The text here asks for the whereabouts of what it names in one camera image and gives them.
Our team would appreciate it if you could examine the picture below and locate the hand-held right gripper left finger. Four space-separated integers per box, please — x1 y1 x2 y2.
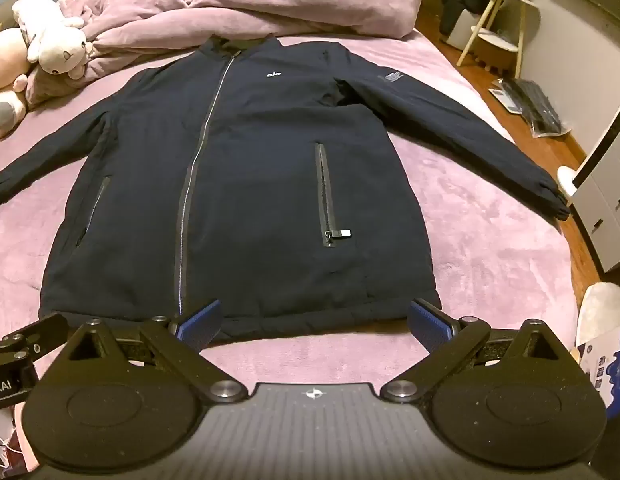
65 299 247 405

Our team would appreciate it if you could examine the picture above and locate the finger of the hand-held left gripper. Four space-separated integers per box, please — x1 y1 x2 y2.
0 312 65 362

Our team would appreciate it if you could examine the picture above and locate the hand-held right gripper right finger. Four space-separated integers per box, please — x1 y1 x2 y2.
381 298 566 405

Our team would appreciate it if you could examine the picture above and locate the dark navy zip jacket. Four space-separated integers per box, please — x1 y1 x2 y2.
0 32 572 345

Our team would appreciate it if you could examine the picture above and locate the purple bed sheet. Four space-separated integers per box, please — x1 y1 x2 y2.
0 25 599 461

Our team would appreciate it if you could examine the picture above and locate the white drawer cabinet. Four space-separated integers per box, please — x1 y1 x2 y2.
557 87 620 275

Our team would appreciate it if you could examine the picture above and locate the black packet on floor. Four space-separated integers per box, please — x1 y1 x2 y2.
488 77 574 140

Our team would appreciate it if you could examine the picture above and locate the white plush toy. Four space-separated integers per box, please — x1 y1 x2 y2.
12 0 94 80

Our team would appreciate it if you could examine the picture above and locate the yellow round side table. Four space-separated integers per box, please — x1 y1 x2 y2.
456 0 540 80

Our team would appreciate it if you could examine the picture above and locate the black bag by table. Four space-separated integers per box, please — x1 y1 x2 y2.
440 0 501 37

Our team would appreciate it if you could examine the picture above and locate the purple duvet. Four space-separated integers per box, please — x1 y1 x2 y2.
27 0 425 111

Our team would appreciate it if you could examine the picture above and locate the white cable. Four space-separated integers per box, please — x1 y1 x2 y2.
0 426 22 463

